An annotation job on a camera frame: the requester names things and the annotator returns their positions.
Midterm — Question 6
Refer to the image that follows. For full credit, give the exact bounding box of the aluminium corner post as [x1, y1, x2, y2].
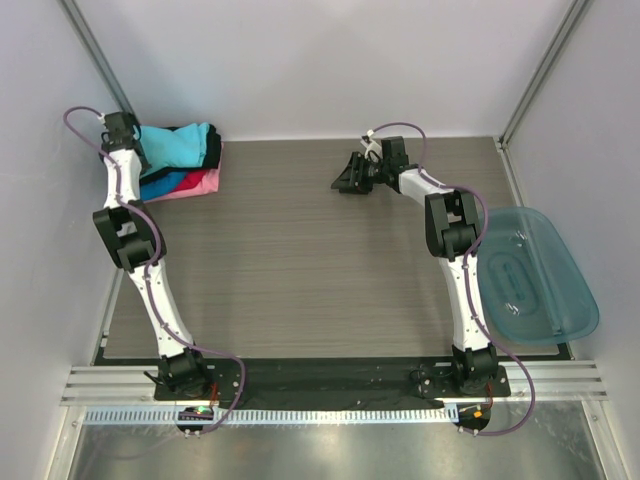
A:
[497, 0, 596, 150]
[57, 0, 136, 116]

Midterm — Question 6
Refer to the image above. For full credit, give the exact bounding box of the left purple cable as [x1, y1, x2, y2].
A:
[63, 106, 248, 433]

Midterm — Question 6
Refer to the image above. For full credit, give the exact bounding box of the folded red t shirt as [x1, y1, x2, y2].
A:
[173, 169, 208, 193]

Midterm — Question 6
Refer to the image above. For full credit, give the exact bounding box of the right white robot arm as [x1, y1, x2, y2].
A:
[331, 131, 499, 396]

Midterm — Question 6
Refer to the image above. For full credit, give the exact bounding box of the aluminium frame rail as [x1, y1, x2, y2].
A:
[61, 358, 607, 411]

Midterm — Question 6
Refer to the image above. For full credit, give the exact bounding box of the right aluminium corner post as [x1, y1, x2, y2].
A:
[497, 0, 596, 150]

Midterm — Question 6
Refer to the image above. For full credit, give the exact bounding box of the folded blue t shirt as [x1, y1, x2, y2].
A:
[140, 171, 187, 202]

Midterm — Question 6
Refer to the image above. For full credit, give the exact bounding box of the teal plastic bin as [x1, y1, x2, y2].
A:
[478, 207, 600, 347]

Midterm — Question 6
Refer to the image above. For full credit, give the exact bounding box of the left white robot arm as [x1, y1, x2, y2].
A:
[93, 112, 213, 400]

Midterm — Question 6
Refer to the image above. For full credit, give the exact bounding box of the slotted cable duct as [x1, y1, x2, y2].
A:
[84, 404, 458, 426]

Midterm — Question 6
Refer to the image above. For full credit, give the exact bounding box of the left aluminium corner post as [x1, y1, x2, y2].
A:
[57, 0, 136, 116]

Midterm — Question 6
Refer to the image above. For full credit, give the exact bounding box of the turquoise t shirt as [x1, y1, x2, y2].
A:
[140, 123, 210, 176]

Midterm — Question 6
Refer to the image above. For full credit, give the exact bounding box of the folded pink t shirt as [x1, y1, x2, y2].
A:
[151, 169, 220, 202]

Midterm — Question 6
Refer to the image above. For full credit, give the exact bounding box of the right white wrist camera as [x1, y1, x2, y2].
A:
[361, 130, 382, 163]

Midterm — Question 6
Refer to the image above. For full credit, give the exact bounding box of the folded black t shirt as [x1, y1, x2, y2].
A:
[140, 123, 223, 185]

